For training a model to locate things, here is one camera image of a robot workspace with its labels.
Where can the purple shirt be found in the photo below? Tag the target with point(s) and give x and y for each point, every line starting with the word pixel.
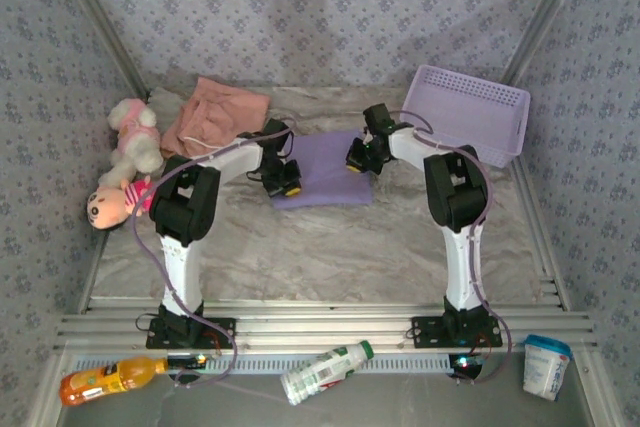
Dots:
pixel 325 167

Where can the pink shorts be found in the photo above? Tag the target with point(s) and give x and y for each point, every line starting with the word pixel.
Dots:
pixel 225 107

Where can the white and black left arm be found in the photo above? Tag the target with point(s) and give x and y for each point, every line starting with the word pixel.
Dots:
pixel 185 202

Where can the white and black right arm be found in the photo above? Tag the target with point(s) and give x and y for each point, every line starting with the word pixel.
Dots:
pixel 457 187

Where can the purple plastic basket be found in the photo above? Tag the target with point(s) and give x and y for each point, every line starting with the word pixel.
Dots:
pixel 465 107

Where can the white plush dog pink outfit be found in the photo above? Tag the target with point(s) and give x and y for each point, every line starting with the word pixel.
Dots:
pixel 135 137

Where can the plush doll pink striped shirt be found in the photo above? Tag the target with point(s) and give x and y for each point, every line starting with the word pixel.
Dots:
pixel 107 207

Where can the white bottle green cap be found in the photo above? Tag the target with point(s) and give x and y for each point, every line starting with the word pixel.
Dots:
pixel 320 372

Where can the small black controller board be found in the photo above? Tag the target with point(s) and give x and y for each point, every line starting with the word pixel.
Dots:
pixel 465 364
pixel 187 361

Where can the orange juice bottle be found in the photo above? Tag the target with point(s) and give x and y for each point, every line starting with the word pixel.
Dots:
pixel 100 382

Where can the white yogurt cup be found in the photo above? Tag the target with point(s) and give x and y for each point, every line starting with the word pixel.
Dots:
pixel 545 367

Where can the aluminium mounting rail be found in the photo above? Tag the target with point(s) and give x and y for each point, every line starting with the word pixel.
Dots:
pixel 325 327

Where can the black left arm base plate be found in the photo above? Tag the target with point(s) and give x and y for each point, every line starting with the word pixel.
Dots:
pixel 220 334

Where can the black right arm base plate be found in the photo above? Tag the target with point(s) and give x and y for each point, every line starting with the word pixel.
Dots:
pixel 425 332

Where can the aluminium table side rail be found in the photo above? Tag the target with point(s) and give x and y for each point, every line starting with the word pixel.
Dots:
pixel 542 247
pixel 90 277

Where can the aluminium frame post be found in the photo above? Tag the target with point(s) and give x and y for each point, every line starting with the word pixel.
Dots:
pixel 550 12

